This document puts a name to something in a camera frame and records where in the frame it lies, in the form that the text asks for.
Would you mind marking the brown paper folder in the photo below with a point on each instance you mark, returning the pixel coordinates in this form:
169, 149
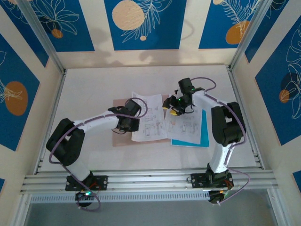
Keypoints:
121, 139

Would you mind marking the white sheet with L-shaped drawing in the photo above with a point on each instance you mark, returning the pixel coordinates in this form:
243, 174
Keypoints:
152, 106

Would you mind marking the white sheet with small drawings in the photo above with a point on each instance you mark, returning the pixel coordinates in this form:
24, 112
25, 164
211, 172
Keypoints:
185, 129

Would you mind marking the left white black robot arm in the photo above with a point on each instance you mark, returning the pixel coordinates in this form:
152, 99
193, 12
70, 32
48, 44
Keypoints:
98, 122

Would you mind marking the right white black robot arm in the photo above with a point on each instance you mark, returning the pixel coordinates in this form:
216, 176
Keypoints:
207, 103

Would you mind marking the black controller board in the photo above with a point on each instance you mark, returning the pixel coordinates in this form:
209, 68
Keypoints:
217, 196
85, 196

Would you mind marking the aluminium front frame rail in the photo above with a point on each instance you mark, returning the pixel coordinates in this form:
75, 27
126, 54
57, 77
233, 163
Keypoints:
150, 179

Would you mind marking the aluminium side rail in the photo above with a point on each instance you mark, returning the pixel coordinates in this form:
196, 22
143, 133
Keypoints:
58, 94
238, 94

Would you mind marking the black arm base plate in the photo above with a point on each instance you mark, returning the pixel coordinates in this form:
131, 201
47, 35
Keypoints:
102, 182
198, 181

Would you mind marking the aluminium corner post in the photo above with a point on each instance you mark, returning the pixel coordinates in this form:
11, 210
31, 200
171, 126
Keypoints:
248, 35
42, 35

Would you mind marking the aluminium frame leg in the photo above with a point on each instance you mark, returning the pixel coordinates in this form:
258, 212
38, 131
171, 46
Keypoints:
277, 212
22, 209

